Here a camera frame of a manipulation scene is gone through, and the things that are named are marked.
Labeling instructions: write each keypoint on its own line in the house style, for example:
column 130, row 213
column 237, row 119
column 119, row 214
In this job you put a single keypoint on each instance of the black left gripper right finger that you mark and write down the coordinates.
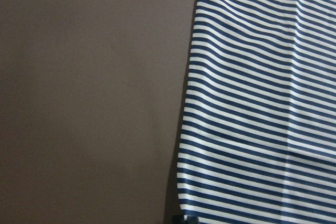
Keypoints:
column 192, row 220

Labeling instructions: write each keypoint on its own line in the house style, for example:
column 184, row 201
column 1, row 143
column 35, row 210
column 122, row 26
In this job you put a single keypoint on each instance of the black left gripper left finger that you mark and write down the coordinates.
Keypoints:
column 178, row 219

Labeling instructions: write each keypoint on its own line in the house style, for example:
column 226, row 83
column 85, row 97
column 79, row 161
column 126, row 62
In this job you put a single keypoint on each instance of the striped polo shirt white collar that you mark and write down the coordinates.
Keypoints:
column 258, row 133

